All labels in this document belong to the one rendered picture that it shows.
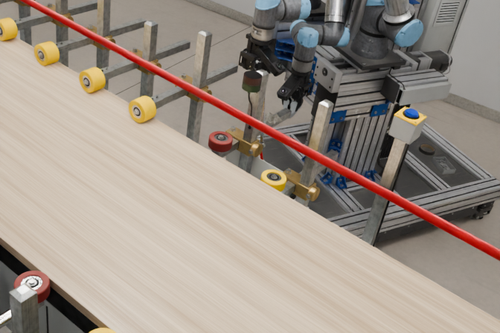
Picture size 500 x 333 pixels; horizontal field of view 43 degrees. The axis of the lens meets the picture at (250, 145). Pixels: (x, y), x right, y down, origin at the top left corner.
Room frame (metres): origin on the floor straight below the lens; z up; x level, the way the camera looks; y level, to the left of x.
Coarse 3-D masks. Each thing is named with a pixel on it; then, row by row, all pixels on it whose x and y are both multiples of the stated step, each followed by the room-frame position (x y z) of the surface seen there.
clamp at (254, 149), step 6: (228, 132) 1.85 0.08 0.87; (234, 132) 1.86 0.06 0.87; (240, 132) 1.86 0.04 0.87; (234, 138) 1.83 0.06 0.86; (240, 138) 1.83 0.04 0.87; (240, 144) 1.82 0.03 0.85; (246, 144) 1.81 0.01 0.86; (252, 144) 1.80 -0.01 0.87; (258, 144) 1.81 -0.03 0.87; (240, 150) 1.82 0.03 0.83; (246, 150) 1.80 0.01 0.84; (252, 150) 1.79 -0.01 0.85; (258, 150) 1.81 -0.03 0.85
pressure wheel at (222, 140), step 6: (216, 132) 1.78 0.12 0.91; (222, 132) 1.79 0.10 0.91; (210, 138) 1.74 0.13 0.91; (216, 138) 1.75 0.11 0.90; (222, 138) 1.75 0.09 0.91; (228, 138) 1.76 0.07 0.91; (210, 144) 1.73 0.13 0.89; (216, 144) 1.72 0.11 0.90; (222, 144) 1.72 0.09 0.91; (228, 144) 1.73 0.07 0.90; (216, 150) 1.72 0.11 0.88; (222, 150) 1.72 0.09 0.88; (228, 150) 1.73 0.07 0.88
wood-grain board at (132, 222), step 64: (0, 64) 1.98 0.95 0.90; (0, 128) 1.59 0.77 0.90; (64, 128) 1.65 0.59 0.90; (128, 128) 1.72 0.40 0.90; (0, 192) 1.30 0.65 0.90; (64, 192) 1.34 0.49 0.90; (128, 192) 1.39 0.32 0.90; (192, 192) 1.45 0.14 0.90; (256, 192) 1.50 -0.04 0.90; (64, 256) 1.10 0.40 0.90; (128, 256) 1.14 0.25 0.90; (192, 256) 1.18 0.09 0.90; (256, 256) 1.23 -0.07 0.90; (320, 256) 1.27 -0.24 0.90; (384, 256) 1.32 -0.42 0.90; (128, 320) 0.95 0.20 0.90; (192, 320) 0.98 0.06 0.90; (256, 320) 1.01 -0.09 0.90; (320, 320) 1.05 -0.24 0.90; (384, 320) 1.09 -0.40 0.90; (448, 320) 1.12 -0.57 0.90
